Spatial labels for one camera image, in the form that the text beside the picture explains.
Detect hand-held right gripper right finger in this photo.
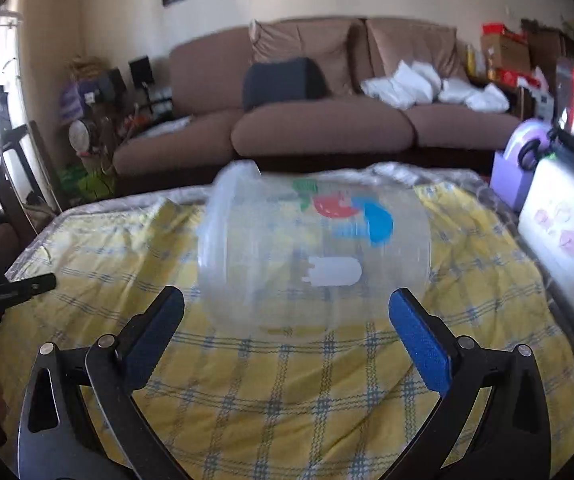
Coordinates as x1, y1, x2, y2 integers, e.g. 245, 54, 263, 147
388, 287, 552, 480

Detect white clothes pile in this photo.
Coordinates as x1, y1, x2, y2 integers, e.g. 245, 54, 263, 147
361, 60, 510, 113

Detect yellowish snack bag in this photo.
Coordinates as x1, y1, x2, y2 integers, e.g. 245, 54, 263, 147
69, 56, 106, 79

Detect white papers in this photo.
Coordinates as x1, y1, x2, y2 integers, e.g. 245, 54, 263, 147
132, 115, 194, 139

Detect cardboard box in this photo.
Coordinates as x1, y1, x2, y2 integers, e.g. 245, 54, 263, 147
479, 22, 534, 73

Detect dark wooden chair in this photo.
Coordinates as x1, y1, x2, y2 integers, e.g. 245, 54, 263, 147
0, 121, 64, 223

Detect black speaker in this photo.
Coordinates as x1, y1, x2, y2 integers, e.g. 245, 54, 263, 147
98, 69, 126, 99
128, 56, 156, 86

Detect yellow plaid cloth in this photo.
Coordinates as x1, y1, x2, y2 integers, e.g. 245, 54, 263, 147
0, 180, 574, 480

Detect purple tape dispenser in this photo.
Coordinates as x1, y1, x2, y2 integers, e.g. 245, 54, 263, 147
489, 119, 568, 212

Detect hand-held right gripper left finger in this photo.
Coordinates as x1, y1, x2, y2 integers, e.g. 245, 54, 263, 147
17, 285, 186, 480

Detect clear plastic bucket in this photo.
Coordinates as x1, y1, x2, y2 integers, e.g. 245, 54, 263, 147
197, 159, 432, 337

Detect white pouch pink print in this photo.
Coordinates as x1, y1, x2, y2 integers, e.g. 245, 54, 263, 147
517, 152, 574, 331

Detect purple packages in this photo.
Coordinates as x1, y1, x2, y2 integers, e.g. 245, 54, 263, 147
64, 80, 98, 117

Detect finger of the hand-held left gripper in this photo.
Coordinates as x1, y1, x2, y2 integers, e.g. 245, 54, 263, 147
0, 273, 58, 307

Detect round patterned tin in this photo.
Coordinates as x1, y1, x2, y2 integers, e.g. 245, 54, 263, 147
68, 120, 99, 154

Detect green bag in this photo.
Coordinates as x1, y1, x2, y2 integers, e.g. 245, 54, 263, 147
62, 166, 116, 197

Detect brown sofa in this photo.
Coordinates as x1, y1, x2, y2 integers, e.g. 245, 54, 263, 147
112, 17, 522, 196

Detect dark grey cushion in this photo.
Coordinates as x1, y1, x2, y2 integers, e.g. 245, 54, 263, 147
243, 57, 328, 111

